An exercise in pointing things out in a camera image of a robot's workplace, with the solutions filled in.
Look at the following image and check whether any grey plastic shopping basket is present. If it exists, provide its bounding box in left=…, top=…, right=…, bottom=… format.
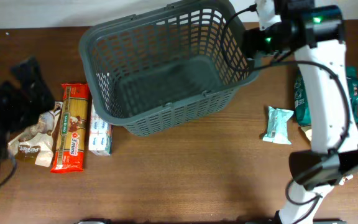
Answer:
left=79, top=1, right=261, bottom=136

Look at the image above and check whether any San Remo spaghetti packet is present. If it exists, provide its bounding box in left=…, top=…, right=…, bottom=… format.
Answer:
left=50, top=83, right=90, bottom=174

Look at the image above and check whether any right black cable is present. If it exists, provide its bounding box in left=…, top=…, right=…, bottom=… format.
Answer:
left=219, top=3, right=352, bottom=206

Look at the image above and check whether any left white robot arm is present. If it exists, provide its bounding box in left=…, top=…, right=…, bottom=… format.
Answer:
left=0, top=57, right=55, bottom=187

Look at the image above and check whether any black cable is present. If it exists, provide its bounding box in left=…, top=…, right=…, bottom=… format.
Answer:
left=0, top=152, right=19, bottom=192
left=219, top=3, right=352, bottom=206

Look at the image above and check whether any left black cable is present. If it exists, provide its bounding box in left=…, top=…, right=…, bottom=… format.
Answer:
left=0, top=152, right=19, bottom=192

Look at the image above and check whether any white Kleenex tissue multipack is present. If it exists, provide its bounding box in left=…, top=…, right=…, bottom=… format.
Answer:
left=88, top=105, right=112, bottom=156

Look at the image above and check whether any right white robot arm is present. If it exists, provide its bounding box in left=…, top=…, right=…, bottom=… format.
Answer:
left=248, top=1, right=358, bottom=223

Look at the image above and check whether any light blue snack packet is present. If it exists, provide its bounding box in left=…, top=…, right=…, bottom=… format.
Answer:
left=262, top=106, right=294, bottom=145

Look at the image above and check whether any beige brown snack bag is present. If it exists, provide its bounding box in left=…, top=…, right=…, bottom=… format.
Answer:
left=300, top=125, right=312, bottom=141

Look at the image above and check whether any green Nescafe coffee bag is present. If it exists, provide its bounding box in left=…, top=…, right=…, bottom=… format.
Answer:
left=294, top=66, right=358, bottom=126

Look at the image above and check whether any brown white cookie bag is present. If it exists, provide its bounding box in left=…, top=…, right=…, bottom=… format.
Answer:
left=8, top=101, right=63, bottom=167

